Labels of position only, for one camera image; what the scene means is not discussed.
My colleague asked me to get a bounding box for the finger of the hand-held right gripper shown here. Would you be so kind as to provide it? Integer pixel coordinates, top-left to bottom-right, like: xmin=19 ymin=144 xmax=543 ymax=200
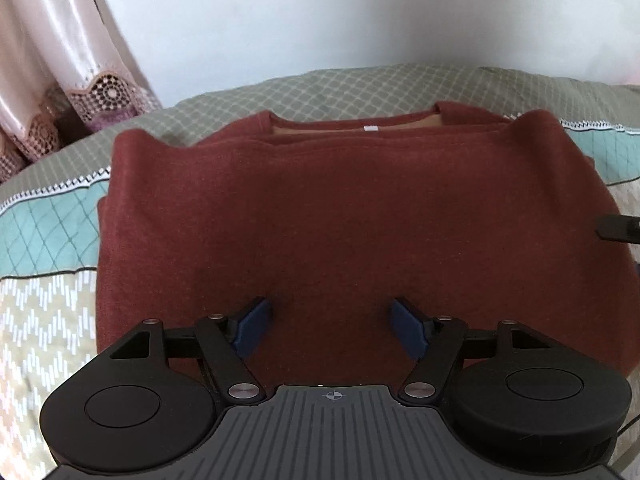
xmin=595 ymin=214 xmax=640 ymax=247

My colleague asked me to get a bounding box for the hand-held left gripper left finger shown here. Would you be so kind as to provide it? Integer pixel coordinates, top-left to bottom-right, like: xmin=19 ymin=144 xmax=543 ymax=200
xmin=107 ymin=296 xmax=267 ymax=405

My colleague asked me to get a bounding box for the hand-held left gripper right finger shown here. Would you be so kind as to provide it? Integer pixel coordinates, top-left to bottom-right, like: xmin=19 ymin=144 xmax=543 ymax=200
xmin=390 ymin=297 xmax=549 ymax=406

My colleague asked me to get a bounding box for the dark red sweater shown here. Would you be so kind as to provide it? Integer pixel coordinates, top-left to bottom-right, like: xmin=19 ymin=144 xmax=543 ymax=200
xmin=95 ymin=101 xmax=638 ymax=386

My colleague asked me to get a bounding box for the patterned green beige quilt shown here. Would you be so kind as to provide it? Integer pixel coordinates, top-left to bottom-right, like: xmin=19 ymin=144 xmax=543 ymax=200
xmin=0 ymin=62 xmax=640 ymax=461

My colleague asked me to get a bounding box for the pale pink lace-trimmed curtain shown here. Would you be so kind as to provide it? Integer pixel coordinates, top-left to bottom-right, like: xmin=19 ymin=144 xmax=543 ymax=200
xmin=0 ymin=0 xmax=163 ymax=183

